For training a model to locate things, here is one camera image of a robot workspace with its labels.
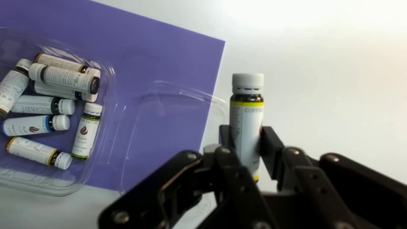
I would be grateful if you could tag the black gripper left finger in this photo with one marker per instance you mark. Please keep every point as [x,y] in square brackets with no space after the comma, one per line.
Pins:
[161,200]

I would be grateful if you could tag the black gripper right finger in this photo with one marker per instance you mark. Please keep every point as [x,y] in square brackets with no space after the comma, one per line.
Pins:
[334,191]

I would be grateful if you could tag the small white-capped bottle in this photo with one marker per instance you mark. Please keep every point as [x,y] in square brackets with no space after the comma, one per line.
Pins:
[246,119]

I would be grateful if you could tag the small bottle in bowl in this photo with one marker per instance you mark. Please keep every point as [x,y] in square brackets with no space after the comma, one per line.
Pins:
[40,153]
[65,64]
[13,86]
[87,131]
[64,78]
[36,125]
[40,105]

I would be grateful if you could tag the clear plastic lid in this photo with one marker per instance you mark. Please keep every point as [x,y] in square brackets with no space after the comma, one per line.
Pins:
[161,122]

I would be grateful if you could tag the purple mat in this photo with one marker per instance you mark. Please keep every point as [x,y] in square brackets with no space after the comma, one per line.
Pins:
[135,55]

